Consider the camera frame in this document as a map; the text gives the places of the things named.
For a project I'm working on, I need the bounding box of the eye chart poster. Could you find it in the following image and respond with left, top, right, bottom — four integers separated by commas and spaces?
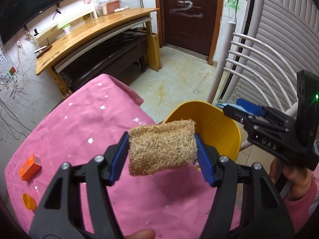
0, 43, 18, 77

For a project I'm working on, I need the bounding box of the black and white phone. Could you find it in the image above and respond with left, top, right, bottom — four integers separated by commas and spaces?
33, 45, 52, 56

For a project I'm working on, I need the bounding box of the orange round lid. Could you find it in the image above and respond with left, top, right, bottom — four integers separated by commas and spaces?
22, 193, 37, 210

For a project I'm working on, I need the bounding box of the tan loofah sponge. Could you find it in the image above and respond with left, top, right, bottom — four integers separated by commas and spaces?
128, 119, 198, 177

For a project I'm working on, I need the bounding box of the orange cardboard box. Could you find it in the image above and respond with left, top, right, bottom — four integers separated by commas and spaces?
19, 155, 42, 181

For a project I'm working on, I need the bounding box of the black padded bench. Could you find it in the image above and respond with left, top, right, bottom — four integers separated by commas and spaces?
60, 30, 148, 93

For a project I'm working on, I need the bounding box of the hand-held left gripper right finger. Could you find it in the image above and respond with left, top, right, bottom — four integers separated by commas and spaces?
194, 132, 296, 239

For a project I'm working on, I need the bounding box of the brown wooden door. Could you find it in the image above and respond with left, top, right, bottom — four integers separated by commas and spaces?
154, 0, 226, 65

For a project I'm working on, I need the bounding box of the pink star-print tablecloth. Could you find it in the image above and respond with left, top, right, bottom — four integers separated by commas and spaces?
5, 73, 246, 239

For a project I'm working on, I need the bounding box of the white metal chair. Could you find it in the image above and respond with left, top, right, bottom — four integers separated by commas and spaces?
208, 21, 301, 152

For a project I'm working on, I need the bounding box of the clear plastic container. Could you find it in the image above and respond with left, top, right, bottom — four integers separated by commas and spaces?
95, 0, 123, 16

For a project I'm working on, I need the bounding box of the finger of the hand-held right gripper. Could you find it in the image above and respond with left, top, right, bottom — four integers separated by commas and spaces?
235, 98, 297, 123
222, 105, 290, 133

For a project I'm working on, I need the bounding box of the person's right hand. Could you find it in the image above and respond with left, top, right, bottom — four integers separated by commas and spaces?
270, 158, 312, 201

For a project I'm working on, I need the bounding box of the yellow plastic bin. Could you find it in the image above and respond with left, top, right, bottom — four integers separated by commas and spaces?
163, 100, 242, 173

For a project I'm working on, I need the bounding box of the person's right forearm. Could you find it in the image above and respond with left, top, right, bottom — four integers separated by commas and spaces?
284, 177, 319, 236

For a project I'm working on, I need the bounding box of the white louvered shutter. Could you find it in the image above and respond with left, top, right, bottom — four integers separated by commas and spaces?
223, 0, 319, 111

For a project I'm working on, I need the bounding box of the person's left hand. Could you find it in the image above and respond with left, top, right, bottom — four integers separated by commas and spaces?
123, 228, 156, 239

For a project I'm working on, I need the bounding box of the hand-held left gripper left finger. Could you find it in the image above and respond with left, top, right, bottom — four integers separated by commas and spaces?
29, 131, 131, 239

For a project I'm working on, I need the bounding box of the wooden desk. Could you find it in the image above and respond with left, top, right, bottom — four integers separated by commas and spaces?
34, 7, 161, 98

